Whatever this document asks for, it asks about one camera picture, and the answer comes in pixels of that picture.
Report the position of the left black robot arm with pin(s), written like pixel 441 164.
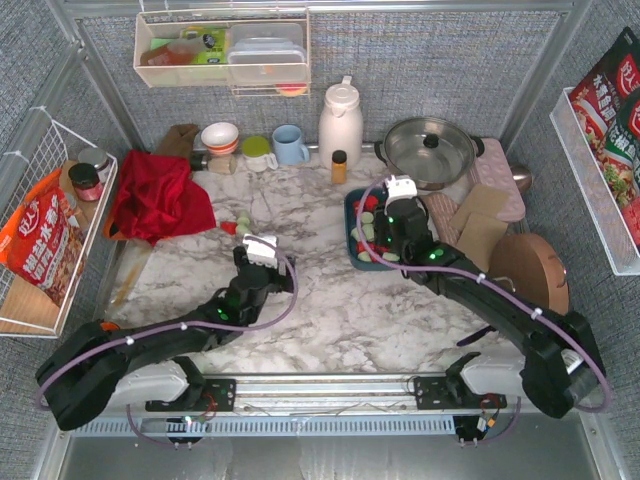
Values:
pixel 97 367

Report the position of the pink egg tray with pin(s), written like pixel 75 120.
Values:
pixel 492 169

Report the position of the red seasoning packet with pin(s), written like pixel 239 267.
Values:
pixel 606 105

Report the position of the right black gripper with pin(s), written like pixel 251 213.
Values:
pixel 381 226

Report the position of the red snack bag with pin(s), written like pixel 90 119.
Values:
pixel 39 243

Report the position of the brown cardboard sheet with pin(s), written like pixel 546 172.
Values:
pixel 484 200
pixel 479 238

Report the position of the teal storage basket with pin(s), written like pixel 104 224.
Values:
pixel 353 244

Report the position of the white orange striped bowl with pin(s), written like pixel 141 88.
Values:
pixel 220 138

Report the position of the green lidded cup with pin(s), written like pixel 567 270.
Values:
pixel 257 154

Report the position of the orange cup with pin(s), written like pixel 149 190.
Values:
pixel 109 326

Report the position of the white right wall basket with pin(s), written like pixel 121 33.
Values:
pixel 618 244

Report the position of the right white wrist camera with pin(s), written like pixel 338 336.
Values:
pixel 399 187

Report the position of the orange spice bottle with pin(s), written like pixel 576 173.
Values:
pixel 339 167

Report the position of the dark lid jar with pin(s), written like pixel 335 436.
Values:
pixel 85 182

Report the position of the stainless steel pot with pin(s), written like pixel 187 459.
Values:
pixel 433 152

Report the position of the white wire side basket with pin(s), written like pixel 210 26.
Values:
pixel 26 311

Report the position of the green coffee capsule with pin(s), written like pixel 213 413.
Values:
pixel 364 257

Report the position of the blue mug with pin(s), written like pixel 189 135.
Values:
pixel 288 146

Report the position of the silver lid jar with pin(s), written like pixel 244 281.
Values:
pixel 98 158

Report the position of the round wooden board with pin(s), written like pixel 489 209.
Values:
pixel 529 264

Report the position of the pepper grinder bottle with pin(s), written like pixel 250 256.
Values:
pixel 226 164

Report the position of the brown paper bag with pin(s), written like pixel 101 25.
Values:
pixel 178 141

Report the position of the clear plastic container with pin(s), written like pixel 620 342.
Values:
pixel 266 53

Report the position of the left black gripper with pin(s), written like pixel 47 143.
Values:
pixel 240 255

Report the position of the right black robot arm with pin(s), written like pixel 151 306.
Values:
pixel 563 368

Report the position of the cream wall storage box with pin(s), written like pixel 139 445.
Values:
pixel 163 59

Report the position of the striped oven mitt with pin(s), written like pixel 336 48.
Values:
pixel 442 210

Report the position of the red coffee capsule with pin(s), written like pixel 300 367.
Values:
pixel 370 203

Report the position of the red cloth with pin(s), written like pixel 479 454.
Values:
pixel 157 199

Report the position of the white thermos jug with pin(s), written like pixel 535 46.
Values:
pixel 341 124

